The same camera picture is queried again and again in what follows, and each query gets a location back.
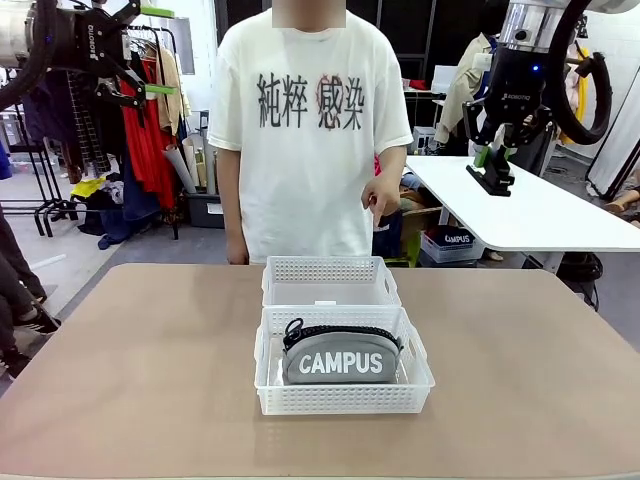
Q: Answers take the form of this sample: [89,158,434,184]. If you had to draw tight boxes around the person's right forearm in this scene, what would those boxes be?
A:
[216,145,250,265]

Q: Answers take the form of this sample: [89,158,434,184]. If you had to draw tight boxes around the cardboard box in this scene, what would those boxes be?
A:
[401,205,445,247]

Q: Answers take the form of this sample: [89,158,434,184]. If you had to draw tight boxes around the grey paper roll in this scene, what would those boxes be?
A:
[164,144,199,194]

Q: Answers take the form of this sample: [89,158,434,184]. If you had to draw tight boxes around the beige garment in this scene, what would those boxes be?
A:
[157,47,194,137]

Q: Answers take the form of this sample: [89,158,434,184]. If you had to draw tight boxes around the small white device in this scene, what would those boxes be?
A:
[412,125,441,155]

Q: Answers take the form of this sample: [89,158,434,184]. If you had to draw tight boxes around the grey storage box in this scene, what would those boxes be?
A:
[0,112,26,149]

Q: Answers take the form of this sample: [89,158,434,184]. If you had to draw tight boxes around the navy Campus pouch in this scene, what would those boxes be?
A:
[434,225,479,249]

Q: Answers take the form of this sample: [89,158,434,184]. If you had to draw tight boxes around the grey wall panel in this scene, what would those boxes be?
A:
[149,14,196,76]

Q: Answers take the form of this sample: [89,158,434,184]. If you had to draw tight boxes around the yellow garment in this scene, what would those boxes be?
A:
[559,39,594,146]

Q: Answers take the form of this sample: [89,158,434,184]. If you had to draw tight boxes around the black stapler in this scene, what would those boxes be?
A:
[465,142,516,197]

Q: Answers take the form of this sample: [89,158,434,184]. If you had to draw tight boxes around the black clothes rack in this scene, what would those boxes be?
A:
[0,24,181,241]

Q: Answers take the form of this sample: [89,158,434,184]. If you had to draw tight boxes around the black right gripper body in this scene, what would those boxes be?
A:
[484,47,549,126]

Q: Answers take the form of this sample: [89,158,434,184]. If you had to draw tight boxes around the person's left hand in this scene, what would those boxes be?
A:
[361,175,401,227]

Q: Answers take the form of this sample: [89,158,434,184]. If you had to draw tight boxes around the yellow cloth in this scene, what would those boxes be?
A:
[69,177,109,200]

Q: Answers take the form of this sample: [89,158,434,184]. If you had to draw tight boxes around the person's left forearm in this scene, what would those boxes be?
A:
[373,147,409,189]

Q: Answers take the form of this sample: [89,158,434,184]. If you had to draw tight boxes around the black storage bin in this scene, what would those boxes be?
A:
[186,191,226,230]

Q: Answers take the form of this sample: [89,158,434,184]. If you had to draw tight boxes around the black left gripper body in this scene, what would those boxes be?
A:
[73,7,130,76]

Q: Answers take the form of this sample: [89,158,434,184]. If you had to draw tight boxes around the bystander's legs in black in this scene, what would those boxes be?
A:
[0,204,64,379]

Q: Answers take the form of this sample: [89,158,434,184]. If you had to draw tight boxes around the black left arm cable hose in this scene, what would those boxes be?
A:
[0,0,59,109]

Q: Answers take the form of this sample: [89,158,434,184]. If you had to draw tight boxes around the cream paper roll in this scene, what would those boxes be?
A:
[182,137,219,194]

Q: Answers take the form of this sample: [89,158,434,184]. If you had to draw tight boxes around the dark navy garment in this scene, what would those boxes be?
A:
[22,69,71,146]

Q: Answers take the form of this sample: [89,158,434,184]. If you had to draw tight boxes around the black bag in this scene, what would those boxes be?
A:
[554,252,601,312]

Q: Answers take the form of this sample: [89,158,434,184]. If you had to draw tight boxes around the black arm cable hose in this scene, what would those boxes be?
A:
[542,0,614,146]
[0,0,59,109]

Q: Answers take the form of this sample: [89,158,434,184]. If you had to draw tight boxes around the patterned fabric pile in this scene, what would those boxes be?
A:
[399,172,441,211]

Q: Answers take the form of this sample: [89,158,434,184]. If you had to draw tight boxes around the white side table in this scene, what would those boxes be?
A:
[404,154,640,254]

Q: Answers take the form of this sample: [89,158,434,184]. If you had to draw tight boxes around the red dress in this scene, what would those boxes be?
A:
[119,57,176,211]

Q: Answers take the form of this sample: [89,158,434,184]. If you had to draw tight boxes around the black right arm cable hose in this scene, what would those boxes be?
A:
[542,0,614,146]

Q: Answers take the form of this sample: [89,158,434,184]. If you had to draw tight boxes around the navy blue bag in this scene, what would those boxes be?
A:
[372,209,404,260]

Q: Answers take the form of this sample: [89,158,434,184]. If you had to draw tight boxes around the white tube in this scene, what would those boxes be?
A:
[28,253,68,272]

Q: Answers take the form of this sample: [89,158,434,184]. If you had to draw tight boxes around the mannequin in beige coat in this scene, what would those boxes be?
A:
[434,32,501,156]

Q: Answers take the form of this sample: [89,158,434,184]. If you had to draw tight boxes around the black plaid garment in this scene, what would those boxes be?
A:
[64,69,124,179]

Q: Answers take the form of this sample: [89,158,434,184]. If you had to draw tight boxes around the grey Campus zipper pouch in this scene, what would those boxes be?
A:
[281,317,402,386]

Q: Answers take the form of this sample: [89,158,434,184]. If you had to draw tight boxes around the seated person's bare leg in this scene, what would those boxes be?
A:
[602,167,640,224]

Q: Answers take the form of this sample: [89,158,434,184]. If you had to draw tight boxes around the white perforated plastic basket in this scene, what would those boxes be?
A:
[253,305,436,416]
[260,254,404,309]

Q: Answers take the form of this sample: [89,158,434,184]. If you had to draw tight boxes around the white reflector panel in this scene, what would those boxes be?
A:
[584,114,640,201]

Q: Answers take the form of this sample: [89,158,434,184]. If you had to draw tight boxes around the white plastic crate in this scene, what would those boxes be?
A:
[421,227,487,265]

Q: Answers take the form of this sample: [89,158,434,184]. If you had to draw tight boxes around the clothes pile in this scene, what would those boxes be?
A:
[77,172,176,249]

